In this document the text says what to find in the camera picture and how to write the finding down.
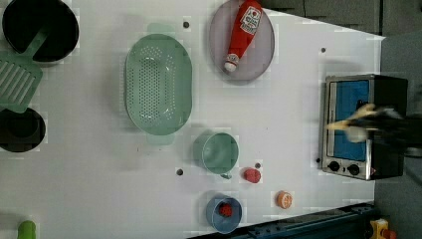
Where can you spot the yellow red object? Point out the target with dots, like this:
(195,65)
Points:
(381,230)

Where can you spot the orange slice toy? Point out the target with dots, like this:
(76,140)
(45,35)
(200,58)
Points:
(284,199)

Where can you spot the green cup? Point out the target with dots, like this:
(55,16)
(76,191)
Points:
(217,152)

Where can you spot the green slotted spatula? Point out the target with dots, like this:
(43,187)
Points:
(20,76)

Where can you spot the red plush ketchup bottle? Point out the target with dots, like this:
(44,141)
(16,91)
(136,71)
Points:
(243,32)

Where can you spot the green perforated colander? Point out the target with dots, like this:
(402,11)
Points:
(158,84)

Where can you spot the black silver toaster oven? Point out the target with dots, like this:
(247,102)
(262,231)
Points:
(348,148)

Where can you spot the blue cup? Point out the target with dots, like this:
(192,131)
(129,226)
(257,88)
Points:
(223,225)

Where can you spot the grey round plate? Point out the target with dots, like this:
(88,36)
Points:
(258,56)

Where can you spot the black cylindrical container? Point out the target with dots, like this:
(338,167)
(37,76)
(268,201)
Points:
(21,132)
(22,20)

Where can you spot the yellow plush peeled banana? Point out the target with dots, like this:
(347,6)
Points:
(354,127)

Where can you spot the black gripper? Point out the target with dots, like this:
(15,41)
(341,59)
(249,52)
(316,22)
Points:
(394,130)

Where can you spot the red toy in blue cup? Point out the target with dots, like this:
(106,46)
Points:
(225,210)

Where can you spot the red plush strawberry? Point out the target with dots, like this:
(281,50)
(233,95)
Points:
(252,175)

